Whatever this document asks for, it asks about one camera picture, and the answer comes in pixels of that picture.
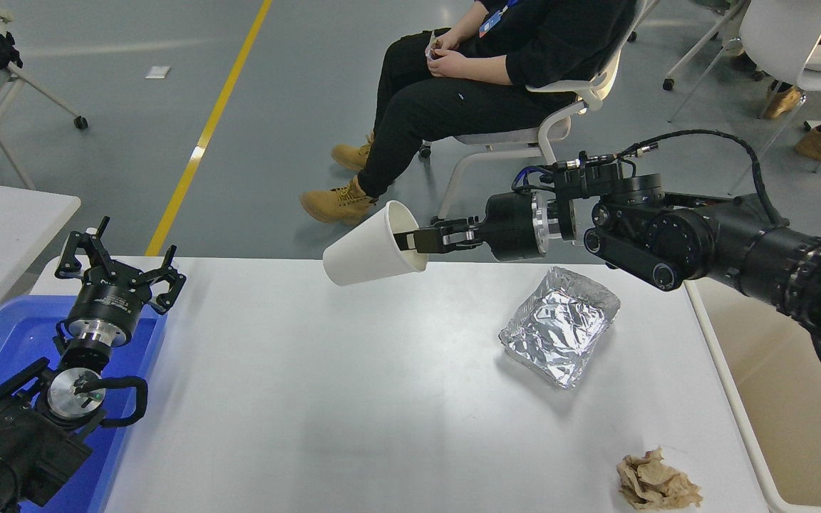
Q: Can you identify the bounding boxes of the white paper cup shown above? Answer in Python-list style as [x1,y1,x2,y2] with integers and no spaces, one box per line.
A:
[322,200,430,287]

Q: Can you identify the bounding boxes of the crumpled tan paper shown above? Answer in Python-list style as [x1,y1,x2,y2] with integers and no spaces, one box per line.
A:
[616,448,703,511]

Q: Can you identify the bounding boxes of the wheeled chair white legs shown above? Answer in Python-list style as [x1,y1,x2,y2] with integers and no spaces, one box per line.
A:
[662,0,768,92]

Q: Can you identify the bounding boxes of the white shell chair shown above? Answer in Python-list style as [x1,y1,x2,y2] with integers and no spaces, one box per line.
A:
[669,0,821,195]

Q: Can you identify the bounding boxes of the grey wheeled office chair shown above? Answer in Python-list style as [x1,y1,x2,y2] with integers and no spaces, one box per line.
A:
[419,0,661,222]

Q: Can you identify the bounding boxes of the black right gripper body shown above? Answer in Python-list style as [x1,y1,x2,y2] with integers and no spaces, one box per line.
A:
[485,192,545,262]

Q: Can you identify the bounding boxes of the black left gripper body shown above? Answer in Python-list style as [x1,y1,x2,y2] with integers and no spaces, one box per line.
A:
[66,278,151,333]

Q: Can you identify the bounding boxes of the person's left hand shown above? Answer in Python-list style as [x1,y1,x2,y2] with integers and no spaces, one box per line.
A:
[428,51,488,79]

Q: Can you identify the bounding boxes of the blue plastic tray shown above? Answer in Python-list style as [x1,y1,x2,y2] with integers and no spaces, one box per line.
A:
[0,296,167,513]

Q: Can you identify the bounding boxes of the blue lanyard badge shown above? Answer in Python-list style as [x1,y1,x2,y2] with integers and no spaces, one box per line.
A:
[478,0,522,38]

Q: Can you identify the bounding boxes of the large pale plastic bin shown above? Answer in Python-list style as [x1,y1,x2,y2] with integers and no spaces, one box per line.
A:
[685,278,821,513]

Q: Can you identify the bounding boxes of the silver foil tray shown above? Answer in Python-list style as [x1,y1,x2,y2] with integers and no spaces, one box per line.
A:
[499,266,621,390]

